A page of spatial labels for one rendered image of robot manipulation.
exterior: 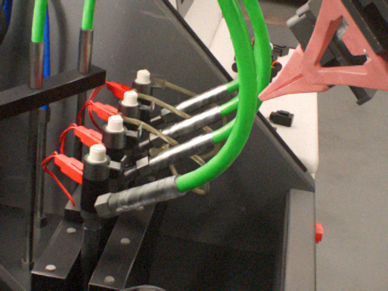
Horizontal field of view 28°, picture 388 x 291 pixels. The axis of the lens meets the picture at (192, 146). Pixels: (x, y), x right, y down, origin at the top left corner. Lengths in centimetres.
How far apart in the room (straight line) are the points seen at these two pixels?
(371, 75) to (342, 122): 354
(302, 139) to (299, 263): 31
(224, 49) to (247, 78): 100
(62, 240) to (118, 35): 33
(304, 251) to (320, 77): 53
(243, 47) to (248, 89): 3
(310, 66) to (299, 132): 76
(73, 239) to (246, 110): 36
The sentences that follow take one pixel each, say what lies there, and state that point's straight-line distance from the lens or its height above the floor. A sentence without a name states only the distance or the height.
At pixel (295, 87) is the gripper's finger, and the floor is 122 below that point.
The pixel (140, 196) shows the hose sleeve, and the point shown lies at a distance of 67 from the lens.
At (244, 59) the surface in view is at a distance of 58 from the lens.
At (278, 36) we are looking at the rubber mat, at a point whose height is 98.
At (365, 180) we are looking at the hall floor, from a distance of 343.
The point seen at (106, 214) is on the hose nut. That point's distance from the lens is 70.
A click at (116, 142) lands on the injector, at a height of 109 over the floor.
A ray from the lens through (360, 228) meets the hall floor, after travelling 305.
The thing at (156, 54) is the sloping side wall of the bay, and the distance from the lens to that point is 108.
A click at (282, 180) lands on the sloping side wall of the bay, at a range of 113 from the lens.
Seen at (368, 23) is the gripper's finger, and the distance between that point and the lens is 43.
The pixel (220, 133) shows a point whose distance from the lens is 85.
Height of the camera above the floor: 146
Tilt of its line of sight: 25 degrees down
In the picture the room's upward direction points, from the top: 8 degrees clockwise
